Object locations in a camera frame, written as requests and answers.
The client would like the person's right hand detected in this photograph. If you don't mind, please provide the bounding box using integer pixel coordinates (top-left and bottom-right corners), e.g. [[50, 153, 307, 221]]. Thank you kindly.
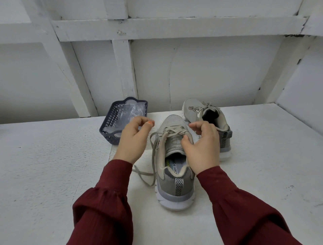
[[181, 120, 221, 176]]

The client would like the person's left hand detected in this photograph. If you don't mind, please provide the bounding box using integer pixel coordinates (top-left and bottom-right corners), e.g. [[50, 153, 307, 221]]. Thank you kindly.
[[112, 116, 155, 165]]

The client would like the grey shoelace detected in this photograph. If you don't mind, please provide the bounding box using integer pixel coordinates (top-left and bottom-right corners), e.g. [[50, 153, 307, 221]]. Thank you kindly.
[[188, 102, 220, 118], [132, 125, 195, 187]]

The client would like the clear plastic bag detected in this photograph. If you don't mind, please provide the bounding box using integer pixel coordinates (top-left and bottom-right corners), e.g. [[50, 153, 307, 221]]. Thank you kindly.
[[107, 102, 147, 134]]

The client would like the grey mesh shoe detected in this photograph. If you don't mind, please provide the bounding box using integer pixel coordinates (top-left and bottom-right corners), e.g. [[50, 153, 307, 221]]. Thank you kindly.
[[153, 114, 196, 211], [182, 98, 233, 161]]

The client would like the person's right forearm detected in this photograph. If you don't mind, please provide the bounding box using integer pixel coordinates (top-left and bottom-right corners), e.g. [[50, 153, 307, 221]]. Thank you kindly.
[[196, 166, 303, 245]]

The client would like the person's left forearm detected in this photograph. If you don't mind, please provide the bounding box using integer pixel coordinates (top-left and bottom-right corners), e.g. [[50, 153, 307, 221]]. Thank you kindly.
[[67, 159, 134, 245]]

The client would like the dark plastic lattice basket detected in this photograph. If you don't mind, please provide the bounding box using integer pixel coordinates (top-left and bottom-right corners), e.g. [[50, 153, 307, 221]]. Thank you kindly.
[[99, 97, 149, 146]]

